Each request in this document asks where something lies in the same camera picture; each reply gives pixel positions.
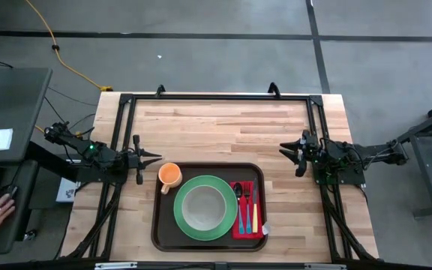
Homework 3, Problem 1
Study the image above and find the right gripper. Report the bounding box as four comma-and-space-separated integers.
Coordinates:
278, 129, 324, 178

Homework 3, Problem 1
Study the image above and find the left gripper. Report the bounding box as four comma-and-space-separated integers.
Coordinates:
116, 133, 164, 186

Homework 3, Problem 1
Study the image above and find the peach plastic mug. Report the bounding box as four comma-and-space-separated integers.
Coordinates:
157, 162, 184, 195

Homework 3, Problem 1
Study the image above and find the yellow-handled metal knife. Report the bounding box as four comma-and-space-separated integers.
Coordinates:
252, 177, 259, 234

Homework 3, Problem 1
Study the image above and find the green plastic plate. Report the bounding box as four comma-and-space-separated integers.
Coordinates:
172, 174, 239, 242

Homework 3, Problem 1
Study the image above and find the grey plastic bowl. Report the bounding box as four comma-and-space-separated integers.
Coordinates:
181, 184, 227, 232

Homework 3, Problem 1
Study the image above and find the blue-handled metal spoon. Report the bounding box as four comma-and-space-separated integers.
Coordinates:
234, 181, 246, 236

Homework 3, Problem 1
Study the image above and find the blue-handled metal fork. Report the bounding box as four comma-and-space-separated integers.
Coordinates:
243, 182, 253, 235

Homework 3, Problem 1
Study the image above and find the red cloth napkin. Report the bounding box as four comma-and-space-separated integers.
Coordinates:
229, 181, 271, 241

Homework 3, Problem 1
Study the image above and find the dark brown serving tray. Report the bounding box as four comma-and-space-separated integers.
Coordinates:
150, 161, 269, 253

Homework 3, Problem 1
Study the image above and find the white printed box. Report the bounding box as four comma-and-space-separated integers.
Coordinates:
55, 176, 80, 204

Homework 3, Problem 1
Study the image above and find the black computer mouse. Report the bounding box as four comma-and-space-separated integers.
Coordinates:
0, 184, 19, 203

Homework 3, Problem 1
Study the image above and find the black desk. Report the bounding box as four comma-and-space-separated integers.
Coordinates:
0, 67, 54, 257

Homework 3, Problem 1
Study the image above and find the black aluminium table frame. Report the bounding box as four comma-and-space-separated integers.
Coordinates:
60, 91, 380, 264

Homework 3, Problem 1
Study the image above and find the yellow floor cable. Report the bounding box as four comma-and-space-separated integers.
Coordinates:
24, 0, 115, 93

